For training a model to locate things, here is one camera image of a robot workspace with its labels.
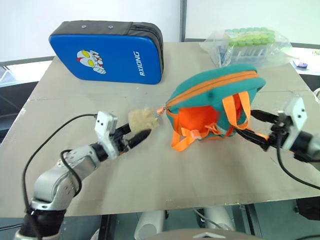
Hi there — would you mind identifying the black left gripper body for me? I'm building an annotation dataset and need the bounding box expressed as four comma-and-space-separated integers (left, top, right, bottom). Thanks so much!
111, 125, 134, 154

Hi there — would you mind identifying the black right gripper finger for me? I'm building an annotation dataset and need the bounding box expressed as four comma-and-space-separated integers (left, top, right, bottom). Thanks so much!
250, 109, 279, 124
237, 127, 270, 150

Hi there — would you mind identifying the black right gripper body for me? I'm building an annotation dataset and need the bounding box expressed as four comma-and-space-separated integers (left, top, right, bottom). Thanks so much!
265, 113, 293, 152

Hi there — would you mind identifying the beige fuzzy plush pendant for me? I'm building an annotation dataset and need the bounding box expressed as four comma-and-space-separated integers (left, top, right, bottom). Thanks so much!
127, 106, 160, 134

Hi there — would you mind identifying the orange and teal backpack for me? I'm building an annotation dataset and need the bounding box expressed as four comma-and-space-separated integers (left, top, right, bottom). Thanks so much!
156, 63, 267, 153

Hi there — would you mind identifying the black box under table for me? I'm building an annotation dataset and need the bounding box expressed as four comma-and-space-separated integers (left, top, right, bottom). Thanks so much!
295, 198, 320, 221

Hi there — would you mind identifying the blue cartoon kick pad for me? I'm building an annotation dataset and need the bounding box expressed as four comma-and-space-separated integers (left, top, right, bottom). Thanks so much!
48, 20, 165, 86

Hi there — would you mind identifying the white background table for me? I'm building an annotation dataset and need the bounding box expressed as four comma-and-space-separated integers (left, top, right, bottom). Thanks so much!
284, 41, 320, 76

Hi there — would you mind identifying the green capped test tube rack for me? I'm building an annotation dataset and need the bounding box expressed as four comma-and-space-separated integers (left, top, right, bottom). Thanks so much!
223, 25, 276, 64

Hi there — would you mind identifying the black table leg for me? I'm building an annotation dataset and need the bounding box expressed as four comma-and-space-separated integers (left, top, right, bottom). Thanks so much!
243, 203, 264, 239
98, 214, 112, 240

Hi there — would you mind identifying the clear plastic bag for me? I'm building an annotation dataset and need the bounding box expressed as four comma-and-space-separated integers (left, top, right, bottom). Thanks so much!
198, 25, 294, 69

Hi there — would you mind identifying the white rounded leg cover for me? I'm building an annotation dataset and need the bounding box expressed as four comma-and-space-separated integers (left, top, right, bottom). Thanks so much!
134, 210, 166, 240
204, 206, 236, 232

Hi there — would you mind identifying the grey vertical pillar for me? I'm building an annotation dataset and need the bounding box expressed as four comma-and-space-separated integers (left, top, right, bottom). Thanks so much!
179, 0, 188, 43

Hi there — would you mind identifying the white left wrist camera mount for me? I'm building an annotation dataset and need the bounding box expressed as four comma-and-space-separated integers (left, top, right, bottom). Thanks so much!
94, 111, 120, 161

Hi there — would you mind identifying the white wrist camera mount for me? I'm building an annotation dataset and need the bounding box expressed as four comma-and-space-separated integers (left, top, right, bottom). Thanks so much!
94, 111, 120, 161
278, 95, 308, 152

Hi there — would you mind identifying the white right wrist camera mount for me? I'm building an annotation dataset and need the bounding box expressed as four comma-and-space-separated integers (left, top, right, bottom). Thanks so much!
278, 95, 308, 152

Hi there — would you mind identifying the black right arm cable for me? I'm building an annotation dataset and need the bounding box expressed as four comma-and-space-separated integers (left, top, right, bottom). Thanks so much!
275, 134, 320, 191

